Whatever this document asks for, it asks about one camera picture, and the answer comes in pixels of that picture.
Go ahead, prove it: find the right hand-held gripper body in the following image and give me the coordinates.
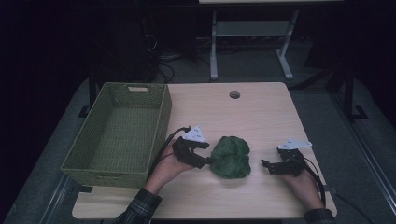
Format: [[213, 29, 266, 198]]
[[276, 137, 313, 178]]

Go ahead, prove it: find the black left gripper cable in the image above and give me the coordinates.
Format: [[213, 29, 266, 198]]
[[147, 126, 192, 180]]

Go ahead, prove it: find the green plush cloth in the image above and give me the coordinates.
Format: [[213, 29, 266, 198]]
[[208, 135, 252, 180]]

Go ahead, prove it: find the green woven basket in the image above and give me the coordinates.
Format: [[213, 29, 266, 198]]
[[60, 81, 173, 189]]

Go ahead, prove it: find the grey metal stand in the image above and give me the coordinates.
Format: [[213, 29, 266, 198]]
[[209, 9, 301, 81]]

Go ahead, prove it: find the black metal stand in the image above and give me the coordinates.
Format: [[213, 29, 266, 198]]
[[78, 60, 98, 119], [342, 63, 370, 121]]

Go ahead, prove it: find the person's right hand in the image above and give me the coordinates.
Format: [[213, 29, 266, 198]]
[[281, 169, 325, 211]]

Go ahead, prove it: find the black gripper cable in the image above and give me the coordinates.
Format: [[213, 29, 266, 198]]
[[147, 126, 192, 180], [303, 157, 327, 208]]

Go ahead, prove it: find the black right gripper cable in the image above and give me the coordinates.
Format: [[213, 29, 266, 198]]
[[303, 157, 327, 208]]

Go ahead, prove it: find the black floor cable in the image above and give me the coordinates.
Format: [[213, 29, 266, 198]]
[[333, 193, 376, 224]]

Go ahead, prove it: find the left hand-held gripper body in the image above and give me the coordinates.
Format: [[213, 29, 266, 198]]
[[171, 125, 210, 169]]

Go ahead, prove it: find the tangle of black floor cables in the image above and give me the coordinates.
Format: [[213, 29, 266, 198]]
[[146, 32, 213, 84]]

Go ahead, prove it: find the person's left hand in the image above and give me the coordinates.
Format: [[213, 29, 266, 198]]
[[144, 140, 194, 196]]

